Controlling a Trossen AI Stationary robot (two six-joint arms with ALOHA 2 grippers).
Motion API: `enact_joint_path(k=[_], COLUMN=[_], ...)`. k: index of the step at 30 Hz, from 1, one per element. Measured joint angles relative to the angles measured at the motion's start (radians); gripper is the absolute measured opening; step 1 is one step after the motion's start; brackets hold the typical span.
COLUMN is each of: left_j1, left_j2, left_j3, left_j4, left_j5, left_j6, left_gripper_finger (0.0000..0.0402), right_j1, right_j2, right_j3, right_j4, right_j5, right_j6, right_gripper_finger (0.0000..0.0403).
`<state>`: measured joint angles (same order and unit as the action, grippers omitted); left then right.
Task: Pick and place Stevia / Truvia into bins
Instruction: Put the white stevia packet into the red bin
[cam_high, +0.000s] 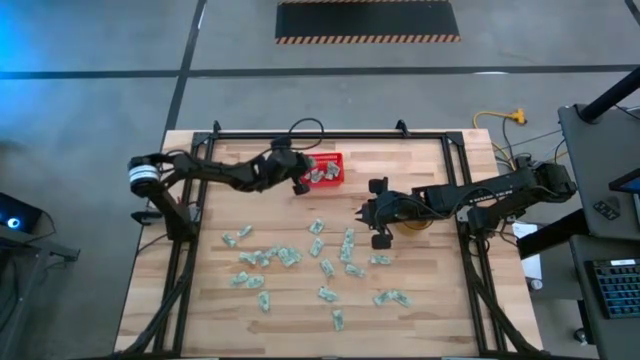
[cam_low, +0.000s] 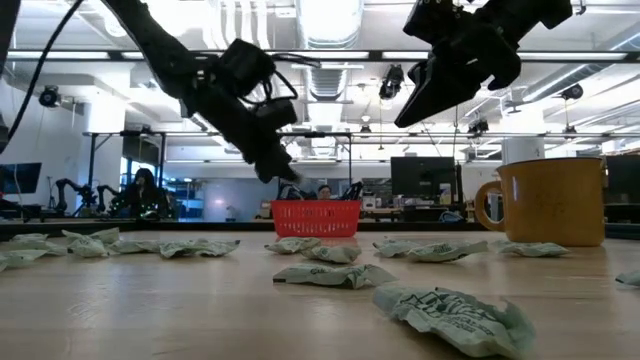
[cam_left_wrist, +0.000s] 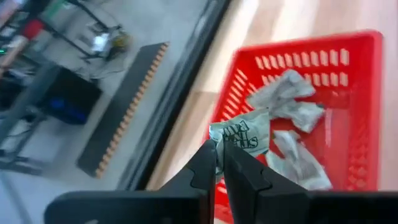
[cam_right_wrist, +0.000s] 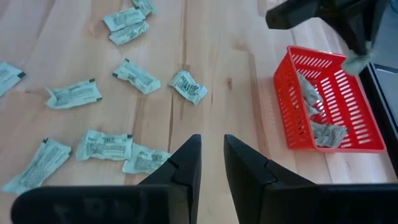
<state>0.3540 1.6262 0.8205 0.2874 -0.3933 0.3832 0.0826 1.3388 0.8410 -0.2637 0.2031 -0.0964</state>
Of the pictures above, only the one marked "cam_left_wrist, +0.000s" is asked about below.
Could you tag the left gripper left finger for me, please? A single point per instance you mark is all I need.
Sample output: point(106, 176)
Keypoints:
point(140, 208)

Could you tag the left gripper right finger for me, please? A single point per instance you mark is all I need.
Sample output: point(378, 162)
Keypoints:
point(280, 208)

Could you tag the green white stevia packet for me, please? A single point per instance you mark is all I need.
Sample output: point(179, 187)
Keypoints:
point(245, 133)
point(298, 161)
point(286, 96)

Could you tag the black hazard striped mat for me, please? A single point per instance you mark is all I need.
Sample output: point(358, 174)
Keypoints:
point(124, 102)

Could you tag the red plastic basket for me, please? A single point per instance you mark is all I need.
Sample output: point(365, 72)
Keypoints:
point(357, 124)

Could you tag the black box blue light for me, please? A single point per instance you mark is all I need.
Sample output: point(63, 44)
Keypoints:
point(71, 93)

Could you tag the red cylinder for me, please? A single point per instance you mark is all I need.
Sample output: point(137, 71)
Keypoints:
point(32, 28)

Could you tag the grey metal cart frame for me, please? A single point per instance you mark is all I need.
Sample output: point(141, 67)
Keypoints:
point(18, 105)

